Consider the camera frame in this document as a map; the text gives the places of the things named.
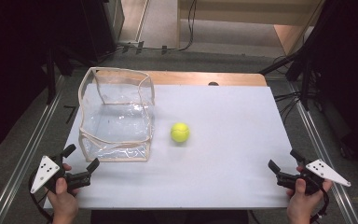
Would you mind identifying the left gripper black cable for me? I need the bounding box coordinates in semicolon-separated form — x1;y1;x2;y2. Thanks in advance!
27;170;54;224

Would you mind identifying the dark curtain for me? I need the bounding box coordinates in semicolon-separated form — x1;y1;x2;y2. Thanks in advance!
304;0;358;167
0;0;85;158

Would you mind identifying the dark cabinet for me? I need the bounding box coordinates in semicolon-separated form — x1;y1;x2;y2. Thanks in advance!
74;0;126;62

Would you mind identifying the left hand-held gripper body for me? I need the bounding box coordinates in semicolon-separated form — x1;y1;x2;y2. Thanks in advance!
30;154;92;195

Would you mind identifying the person's right hand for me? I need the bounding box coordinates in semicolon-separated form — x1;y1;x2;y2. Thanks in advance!
285;166;334;218

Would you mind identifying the clear plastic bag beige trim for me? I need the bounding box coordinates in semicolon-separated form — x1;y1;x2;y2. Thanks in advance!
77;66;156;163

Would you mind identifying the bundle of black cables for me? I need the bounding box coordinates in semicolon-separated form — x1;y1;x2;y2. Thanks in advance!
273;90;306;119

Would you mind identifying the person's left hand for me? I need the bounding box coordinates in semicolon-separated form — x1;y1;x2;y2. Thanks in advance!
45;163;81;217

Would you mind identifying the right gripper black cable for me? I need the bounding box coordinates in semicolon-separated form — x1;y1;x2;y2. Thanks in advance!
309;186;331;224

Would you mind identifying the wooden table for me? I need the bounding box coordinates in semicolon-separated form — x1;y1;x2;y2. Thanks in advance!
95;70;269;88

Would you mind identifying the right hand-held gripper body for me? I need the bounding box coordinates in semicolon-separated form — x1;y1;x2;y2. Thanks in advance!
275;158;352;196

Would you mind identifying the white board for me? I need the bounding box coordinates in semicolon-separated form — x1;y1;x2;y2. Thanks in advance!
43;84;300;210

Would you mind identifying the black hanging cable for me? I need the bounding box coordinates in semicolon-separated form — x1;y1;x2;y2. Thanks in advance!
155;0;199;52

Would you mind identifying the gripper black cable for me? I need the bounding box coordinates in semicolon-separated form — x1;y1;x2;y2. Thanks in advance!
309;186;331;224
27;170;54;224

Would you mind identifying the metal floor rail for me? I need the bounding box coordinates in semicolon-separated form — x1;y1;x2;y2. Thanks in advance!
286;80;358;224
0;74;66;224

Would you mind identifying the wooden shelf unit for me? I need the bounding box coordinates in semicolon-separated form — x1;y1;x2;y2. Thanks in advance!
176;0;324;56

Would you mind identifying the person's dark clothing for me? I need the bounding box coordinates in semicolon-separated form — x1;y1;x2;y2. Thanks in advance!
89;209;250;224

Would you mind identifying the yellow tennis ball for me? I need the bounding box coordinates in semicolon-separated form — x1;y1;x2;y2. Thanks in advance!
170;121;191;144

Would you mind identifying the black tripod stand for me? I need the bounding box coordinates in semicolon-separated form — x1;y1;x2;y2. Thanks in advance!
258;43;316;112

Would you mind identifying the black stand leg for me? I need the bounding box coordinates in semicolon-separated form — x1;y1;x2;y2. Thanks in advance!
45;46;76;105

